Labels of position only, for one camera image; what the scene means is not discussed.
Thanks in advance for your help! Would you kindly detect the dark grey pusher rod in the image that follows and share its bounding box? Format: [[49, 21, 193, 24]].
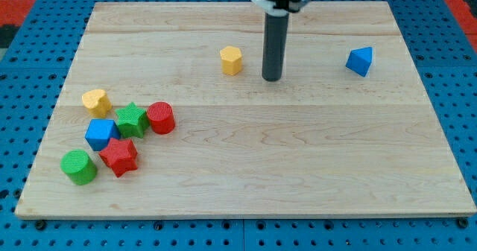
[[262, 13, 289, 82]]

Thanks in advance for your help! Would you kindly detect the yellow hexagon block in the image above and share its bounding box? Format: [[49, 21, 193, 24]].
[[219, 45, 242, 76]]

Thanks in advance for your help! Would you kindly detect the wooden board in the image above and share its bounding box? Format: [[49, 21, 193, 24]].
[[15, 1, 476, 220]]

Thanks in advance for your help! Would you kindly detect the blue triangle block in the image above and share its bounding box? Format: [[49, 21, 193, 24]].
[[345, 47, 373, 77]]

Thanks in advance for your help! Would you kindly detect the red cylinder block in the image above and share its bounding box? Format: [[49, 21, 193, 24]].
[[146, 101, 175, 135]]

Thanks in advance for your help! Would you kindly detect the green star block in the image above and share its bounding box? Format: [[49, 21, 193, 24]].
[[115, 102, 149, 139]]

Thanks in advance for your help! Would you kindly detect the yellow heart block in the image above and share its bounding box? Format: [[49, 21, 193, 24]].
[[81, 89, 113, 118]]

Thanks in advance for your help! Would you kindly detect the red star block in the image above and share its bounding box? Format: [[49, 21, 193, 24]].
[[99, 138, 139, 178]]

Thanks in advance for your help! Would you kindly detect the blue cube block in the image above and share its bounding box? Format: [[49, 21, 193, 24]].
[[84, 119, 121, 151]]

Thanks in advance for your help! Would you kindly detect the green cylinder block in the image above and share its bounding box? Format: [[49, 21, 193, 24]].
[[60, 149, 98, 185]]

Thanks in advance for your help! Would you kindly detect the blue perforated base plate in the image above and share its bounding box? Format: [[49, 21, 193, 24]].
[[1, 0, 476, 250]]

